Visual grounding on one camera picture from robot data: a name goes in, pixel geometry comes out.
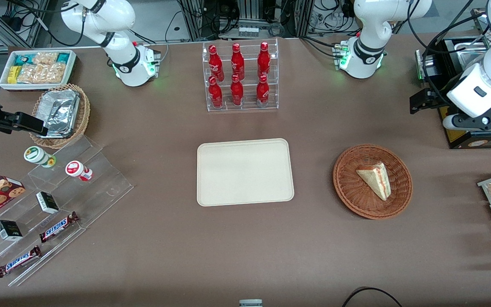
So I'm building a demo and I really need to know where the triangle sandwich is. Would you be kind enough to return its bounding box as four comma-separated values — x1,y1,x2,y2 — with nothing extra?
355,162,392,201

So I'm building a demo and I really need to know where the light wicker basket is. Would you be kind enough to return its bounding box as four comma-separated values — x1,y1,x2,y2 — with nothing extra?
29,84,91,149

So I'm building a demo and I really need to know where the brown wicker basket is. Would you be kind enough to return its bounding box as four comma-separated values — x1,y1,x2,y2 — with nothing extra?
333,144,413,220

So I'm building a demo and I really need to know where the beige plastic tray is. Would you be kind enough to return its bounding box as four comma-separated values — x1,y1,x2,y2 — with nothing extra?
197,138,295,207

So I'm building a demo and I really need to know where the silver metal block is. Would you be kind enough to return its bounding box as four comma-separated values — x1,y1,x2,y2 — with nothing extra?
415,49,443,81

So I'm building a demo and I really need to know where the aluminium foil container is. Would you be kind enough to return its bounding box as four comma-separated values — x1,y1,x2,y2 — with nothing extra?
35,90,81,138

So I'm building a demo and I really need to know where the green lid yogurt cup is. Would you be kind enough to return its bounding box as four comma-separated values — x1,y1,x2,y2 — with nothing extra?
24,146,57,168

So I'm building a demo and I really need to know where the black food warmer case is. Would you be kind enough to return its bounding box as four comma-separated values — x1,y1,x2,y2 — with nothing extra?
436,36,491,150

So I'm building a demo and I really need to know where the steel warmer pan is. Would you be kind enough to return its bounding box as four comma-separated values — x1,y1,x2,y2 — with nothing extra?
450,39,491,65

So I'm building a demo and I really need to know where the large clear cracker bag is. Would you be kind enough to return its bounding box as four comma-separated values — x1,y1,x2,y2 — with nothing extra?
17,63,66,84

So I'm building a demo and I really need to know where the red lid yogurt cup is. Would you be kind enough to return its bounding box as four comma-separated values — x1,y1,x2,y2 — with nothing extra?
65,161,93,182

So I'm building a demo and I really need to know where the small clear cracker bag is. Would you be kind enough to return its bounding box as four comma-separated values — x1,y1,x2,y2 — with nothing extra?
32,52,58,66

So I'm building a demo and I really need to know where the white rectangular snack bin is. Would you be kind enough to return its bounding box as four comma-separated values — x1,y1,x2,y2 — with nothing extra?
0,50,78,91

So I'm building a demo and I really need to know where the small black box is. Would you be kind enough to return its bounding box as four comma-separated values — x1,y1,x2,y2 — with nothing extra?
36,191,60,214
0,220,23,241

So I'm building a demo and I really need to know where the clear acrylic step display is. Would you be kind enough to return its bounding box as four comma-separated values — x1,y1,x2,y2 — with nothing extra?
0,136,134,287

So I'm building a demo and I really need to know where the Snickers chocolate bar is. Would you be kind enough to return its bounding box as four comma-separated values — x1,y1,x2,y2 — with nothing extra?
39,212,80,243
0,246,42,278

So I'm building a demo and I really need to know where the red cola bottle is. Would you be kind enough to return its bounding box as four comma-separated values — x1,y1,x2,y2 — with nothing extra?
231,43,245,81
208,45,225,81
230,74,244,106
208,76,224,108
257,41,271,79
256,75,270,107

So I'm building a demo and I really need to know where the clear acrylic bottle rack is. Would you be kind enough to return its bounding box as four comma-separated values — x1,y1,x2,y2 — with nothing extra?
202,38,279,112

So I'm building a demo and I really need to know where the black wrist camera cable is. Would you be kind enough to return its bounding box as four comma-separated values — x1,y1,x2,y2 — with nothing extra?
421,15,490,107

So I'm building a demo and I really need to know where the aluminium frame with cables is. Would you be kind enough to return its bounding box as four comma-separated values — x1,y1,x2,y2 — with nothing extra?
0,0,52,48

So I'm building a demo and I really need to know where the aluminium frame rack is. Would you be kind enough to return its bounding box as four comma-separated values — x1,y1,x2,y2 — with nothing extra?
176,0,316,41

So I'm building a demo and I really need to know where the black floor cable loop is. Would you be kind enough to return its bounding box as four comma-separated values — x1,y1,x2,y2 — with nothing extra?
341,287,404,307

